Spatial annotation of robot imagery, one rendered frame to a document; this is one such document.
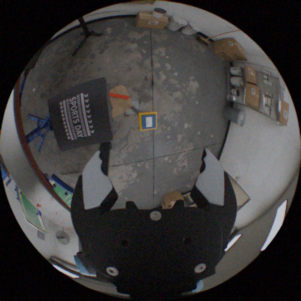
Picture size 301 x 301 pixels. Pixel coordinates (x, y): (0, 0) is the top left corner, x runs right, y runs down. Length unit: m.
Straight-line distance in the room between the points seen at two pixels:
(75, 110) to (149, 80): 1.27
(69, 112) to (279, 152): 3.64
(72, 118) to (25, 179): 0.63
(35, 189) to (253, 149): 3.33
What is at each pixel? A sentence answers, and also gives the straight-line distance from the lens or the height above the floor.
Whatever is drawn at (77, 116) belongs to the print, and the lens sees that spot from 0.71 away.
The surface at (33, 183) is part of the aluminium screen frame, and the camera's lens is 0.15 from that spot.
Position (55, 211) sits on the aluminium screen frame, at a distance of 0.18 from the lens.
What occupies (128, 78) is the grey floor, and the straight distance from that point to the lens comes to 1.63.
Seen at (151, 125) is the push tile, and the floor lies 0.97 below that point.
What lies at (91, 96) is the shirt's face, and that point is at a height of 0.95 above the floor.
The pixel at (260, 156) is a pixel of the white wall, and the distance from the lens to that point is 3.20.
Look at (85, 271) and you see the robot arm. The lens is 0.55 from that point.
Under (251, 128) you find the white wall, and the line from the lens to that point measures 3.17.
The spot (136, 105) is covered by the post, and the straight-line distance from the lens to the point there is 1.61.
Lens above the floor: 1.59
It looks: 54 degrees down
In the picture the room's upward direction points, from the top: 150 degrees clockwise
